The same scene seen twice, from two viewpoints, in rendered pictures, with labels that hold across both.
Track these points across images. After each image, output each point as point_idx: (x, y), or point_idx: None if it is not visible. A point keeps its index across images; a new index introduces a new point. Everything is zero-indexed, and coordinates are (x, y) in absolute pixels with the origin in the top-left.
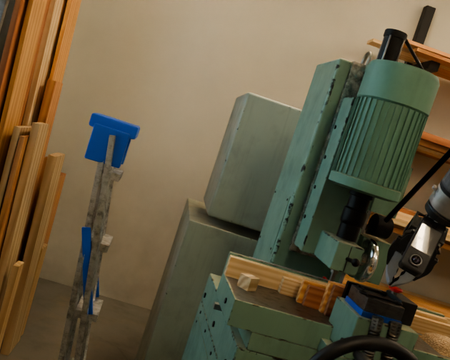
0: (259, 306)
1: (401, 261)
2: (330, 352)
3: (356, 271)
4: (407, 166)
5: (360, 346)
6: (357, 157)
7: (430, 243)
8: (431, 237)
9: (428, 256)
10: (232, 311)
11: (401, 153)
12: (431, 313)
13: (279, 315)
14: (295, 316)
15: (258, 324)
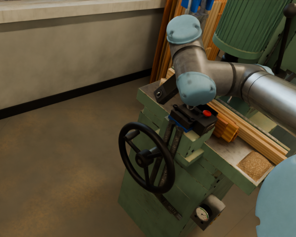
0: (146, 95)
1: (153, 92)
2: (128, 125)
3: (215, 96)
4: (255, 32)
5: (138, 129)
6: (220, 20)
7: (171, 87)
8: (174, 83)
9: (166, 94)
10: (137, 93)
11: (246, 22)
12: (277, 144)
13: (154, 103)
14: (160, 106)
15: (146, 104)
